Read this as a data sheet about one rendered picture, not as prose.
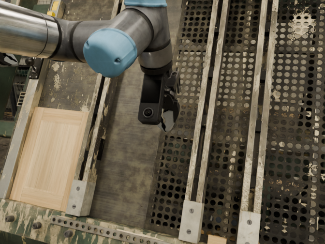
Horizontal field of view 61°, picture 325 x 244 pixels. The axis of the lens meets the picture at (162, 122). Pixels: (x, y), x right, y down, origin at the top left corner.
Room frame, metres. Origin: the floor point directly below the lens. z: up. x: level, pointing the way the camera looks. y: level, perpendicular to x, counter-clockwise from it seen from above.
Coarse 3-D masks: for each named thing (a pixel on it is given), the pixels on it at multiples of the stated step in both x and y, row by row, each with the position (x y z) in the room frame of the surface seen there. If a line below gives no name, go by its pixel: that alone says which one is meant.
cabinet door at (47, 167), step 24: (48, 120) 1.14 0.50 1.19; (72, 120) 1.11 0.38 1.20; (24, 144) 1.11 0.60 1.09; (48, 144) 1.08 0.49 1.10; (72, 144) 1.05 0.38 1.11; (24, 168) 1.05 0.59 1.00; (48, 168) 1.02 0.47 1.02; (72, 168) 0.99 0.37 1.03; (24, 192) 0.99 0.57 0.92; (48, 192) 0.96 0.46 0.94
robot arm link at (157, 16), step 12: (132, 0) 0.52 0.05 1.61; (144, 0) 0.51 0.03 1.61; (156, 0) 0.52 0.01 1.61; (144, 12) 0.51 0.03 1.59; (156, 12) 0.52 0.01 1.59; (156, 24) 0.52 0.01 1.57; (168, 24) 0.57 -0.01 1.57; (156, 36) 0.54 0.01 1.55; (168, 36) 0.57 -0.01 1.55; (156, 48) 0.55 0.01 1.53
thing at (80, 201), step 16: (112, 16) 1.27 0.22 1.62; (96, 80) 1.12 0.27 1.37; (112, 80) 1.13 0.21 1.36; (96, 96) 1.08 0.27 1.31; (112, 96) 1.12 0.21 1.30; (96, 112) 1.05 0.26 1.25; (96, 128) 1.01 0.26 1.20; (96, 144) 0.98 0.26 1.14; (80, 160) 0.95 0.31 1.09; (96, 160) 0.97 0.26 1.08; (80, 176) 0.93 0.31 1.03; (96, 176) 0.96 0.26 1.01; (80, 192) 0.88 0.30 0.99; (80, 208) 0.85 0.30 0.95
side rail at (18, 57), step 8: (16, 0) 1.53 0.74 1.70; (24, 0) 1.55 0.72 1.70; (32, 0) 1.61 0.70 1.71; (32, 8) 1.60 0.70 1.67; (16, 56) 1.45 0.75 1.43; (0, 72) 1.34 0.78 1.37; (8, 72) 1.38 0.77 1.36; (0, 80) 1.33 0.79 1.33; (8, 80) 1.37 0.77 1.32; (0, 88) 1.32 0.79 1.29; (8, 88) 1.37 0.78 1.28; (0, 96) 1.32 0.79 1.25; (8, 96) 1.36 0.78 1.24; (0, 104) 1.31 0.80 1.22; (0, 112) 1.30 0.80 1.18
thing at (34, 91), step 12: (60, 0) 1.46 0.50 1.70; (60, 12) 1.45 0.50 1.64; (48, 60) 1.32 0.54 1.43; (36, 84) 1.23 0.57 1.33; (36, 96) 1.22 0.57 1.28; (24, 108) 1.18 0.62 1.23; (24, 120) 1.15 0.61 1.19; (24, 132) 1.12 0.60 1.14; (12, 144) 1.10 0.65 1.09; (12, 156) 1.07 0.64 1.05; (12, 168) 1.04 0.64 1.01; (0, 180) 1.02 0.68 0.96; (12, 180) 1.02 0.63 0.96; (0, 192) 0.99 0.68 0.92
